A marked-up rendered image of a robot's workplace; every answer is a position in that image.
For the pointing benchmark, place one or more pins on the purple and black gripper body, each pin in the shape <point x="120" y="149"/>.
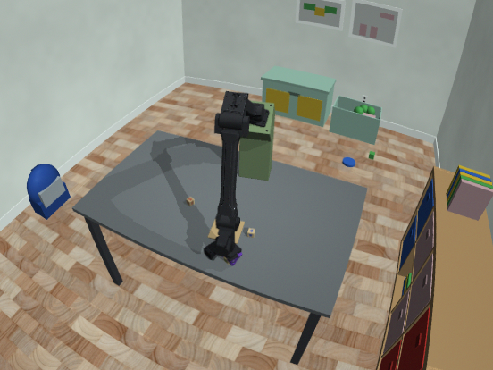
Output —
<point x="234" y="254"/>

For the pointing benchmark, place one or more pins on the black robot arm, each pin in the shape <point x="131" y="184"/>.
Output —
<point x="233" y="118"/>

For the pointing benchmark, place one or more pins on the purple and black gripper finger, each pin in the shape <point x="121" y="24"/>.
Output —
<point x="235" y="260"/>

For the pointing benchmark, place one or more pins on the tan mat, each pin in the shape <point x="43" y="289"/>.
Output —
<point x="214" y="232"/>

